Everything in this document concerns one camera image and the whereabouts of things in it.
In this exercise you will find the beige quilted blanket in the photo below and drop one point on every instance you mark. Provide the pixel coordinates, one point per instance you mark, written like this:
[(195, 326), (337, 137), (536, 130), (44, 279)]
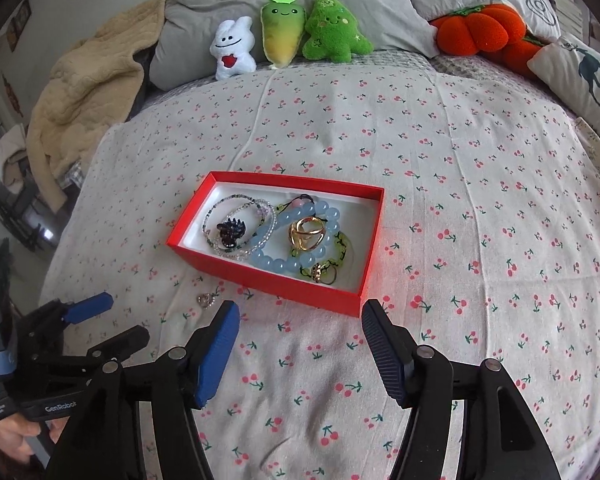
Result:
[(80, 100)]

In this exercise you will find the dark chair with cloth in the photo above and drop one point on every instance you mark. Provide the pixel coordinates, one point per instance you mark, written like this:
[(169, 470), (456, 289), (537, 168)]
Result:
[(22, 195)]

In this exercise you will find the red cardboard box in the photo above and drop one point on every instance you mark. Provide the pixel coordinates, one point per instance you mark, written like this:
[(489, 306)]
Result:
[(260, 280)]

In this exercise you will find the cherry print bed sheet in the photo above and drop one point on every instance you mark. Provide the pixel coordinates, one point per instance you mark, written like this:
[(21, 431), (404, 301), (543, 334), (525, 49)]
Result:
[(480, 210)]

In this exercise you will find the wall poster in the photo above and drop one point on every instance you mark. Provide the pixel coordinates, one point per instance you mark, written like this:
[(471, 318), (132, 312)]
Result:
[(21, 22)]

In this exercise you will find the dark orange plush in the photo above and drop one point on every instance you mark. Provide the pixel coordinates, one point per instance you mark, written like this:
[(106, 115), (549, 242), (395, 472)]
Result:
[(517, 55)]

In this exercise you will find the white deer print pillow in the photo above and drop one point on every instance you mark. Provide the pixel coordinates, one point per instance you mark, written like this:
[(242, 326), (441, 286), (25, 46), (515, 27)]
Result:
[(585, 77)]

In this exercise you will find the yellow green radish plush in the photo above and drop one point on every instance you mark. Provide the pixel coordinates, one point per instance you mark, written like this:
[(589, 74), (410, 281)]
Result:
[(282, 30)]

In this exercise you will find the white plush with red heart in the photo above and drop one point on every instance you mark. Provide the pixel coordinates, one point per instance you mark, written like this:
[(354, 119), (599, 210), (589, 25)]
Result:
[(232, 52)]

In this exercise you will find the stack of books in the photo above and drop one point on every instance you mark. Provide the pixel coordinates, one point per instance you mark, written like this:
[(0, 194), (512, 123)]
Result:
[(567, 5)]

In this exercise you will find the black hair claw clip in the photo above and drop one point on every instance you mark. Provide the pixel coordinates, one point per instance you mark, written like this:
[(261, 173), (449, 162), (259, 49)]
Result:
[(231, 232)]

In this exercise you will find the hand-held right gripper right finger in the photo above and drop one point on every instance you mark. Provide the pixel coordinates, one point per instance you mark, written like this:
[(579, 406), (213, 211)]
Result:
[(386, 355)]

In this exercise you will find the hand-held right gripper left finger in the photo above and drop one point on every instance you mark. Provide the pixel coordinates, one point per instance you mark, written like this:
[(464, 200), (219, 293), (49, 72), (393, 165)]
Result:
[(219, 355)]

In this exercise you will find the person's left hand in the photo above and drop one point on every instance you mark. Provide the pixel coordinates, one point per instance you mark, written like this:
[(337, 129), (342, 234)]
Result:
[(17, 435)]

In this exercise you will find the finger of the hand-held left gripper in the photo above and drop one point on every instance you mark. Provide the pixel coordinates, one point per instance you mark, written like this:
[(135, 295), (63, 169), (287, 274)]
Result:
[(87, 308), (125, 340)]

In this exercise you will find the orange persimmon plush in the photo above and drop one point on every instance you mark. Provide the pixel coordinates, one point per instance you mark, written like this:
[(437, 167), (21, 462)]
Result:
[(472, 27)]

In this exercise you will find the green tree plush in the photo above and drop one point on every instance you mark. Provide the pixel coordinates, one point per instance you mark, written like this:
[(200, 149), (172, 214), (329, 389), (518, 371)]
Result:
[(332, 30)]

